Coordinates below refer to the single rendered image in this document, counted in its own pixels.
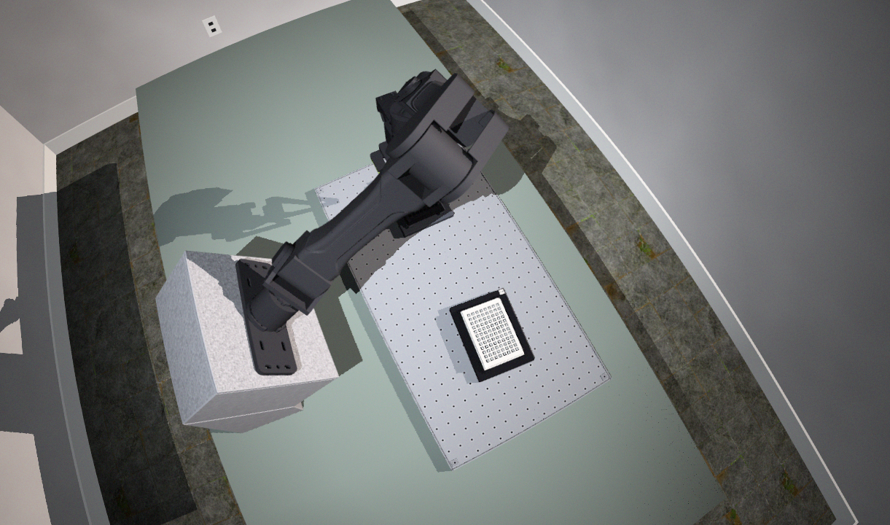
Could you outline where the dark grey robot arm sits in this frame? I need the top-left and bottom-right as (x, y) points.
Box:
(235, 69), (509, 376)

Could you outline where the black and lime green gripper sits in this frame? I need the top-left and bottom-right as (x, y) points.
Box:
(370, 141), (390, 173)

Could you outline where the white well plate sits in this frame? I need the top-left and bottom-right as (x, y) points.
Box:
(461, 298), (524, 370)

